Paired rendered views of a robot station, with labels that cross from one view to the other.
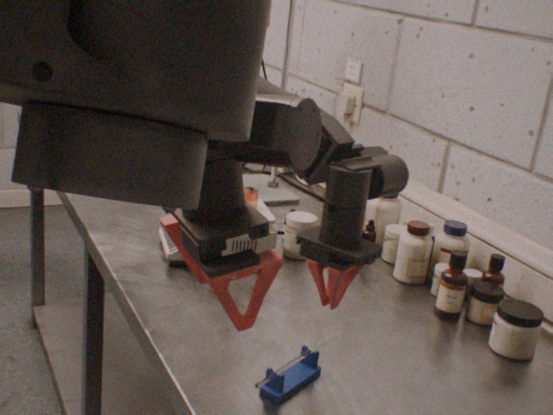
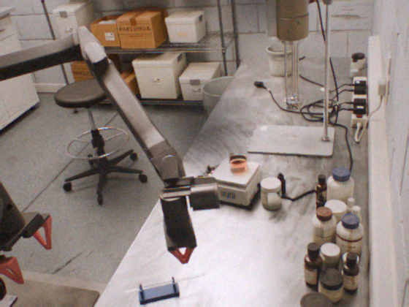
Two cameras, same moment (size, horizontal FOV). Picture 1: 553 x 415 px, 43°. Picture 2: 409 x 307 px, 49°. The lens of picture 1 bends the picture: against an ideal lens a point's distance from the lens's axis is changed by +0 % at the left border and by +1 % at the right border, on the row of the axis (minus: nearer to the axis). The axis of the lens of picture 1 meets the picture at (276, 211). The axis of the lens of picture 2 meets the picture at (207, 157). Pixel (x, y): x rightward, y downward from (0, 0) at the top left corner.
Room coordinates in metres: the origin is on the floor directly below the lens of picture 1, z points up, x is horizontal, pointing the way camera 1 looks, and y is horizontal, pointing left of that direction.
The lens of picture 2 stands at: (0.42, -0.74, 1.60)
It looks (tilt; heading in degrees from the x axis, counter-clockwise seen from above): 32 degrees down; 49
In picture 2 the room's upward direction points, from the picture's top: 8 degrees counter-clockwise
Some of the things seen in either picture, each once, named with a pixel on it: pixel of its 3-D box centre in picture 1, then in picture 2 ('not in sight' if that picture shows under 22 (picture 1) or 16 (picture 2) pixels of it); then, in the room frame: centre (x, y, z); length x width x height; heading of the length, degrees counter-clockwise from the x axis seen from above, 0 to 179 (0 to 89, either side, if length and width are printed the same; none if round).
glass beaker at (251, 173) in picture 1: (244, 188); (239, 158); (1.25, 0.06, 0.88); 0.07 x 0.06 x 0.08; 124
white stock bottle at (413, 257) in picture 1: (414, 252); (323, 227); (1.20, -0.26, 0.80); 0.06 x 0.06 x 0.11
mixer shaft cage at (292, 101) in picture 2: not in sight; (293, 73); (1.60, 0.11, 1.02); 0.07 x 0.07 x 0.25
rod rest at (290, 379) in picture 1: (292, 371); (158, 289); (0.81, -0.05, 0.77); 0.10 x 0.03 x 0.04; 145
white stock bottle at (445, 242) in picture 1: (449, 252); (349, 236); (1.21, -0.33, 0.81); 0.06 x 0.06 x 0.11
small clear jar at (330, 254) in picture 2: (445, 281); (329, 256); (1.15, -0.31, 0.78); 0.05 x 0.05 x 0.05
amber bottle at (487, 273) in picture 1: (492, 281); (350, 270); (1.12, -0.39, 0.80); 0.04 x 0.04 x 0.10
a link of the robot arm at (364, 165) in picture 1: (350, 183); (176, 201); (0.88, -0.09, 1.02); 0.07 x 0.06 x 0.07; 137
